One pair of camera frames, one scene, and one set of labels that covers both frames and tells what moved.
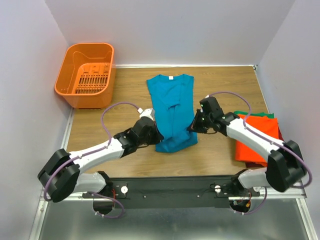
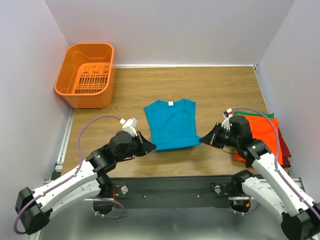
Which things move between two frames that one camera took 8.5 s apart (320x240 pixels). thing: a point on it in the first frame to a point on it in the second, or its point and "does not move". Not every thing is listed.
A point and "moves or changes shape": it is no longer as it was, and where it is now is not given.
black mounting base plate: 163,192 does not move
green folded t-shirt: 270,115 does not move
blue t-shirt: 172,100 moves or changes shape
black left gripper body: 152,138 to 135,149
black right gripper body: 201,122 to 226,138
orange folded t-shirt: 269,125 does not move
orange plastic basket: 86,74 does not move
